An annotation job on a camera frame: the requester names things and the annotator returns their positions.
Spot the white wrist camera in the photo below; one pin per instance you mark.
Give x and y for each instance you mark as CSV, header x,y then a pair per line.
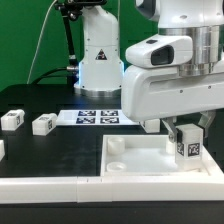
x,y
160,51

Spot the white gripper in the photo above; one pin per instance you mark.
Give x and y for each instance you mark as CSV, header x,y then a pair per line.
x,y
160,93

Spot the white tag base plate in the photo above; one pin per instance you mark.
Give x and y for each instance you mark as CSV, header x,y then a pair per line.
x,y
102,117

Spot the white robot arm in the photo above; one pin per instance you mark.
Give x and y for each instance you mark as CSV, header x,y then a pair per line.
x,y
178,71

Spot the white square tabletop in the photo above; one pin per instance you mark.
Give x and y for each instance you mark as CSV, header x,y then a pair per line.
x,y
142,155

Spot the black camera stand pole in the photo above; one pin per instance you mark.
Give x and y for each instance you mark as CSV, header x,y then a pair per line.
x,y
71,10

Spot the white L-shaped obstacle fence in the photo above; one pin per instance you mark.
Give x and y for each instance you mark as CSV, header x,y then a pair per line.
x,y
116,188

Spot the white part at left edge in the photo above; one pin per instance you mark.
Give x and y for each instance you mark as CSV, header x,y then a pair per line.
x,y
2,150

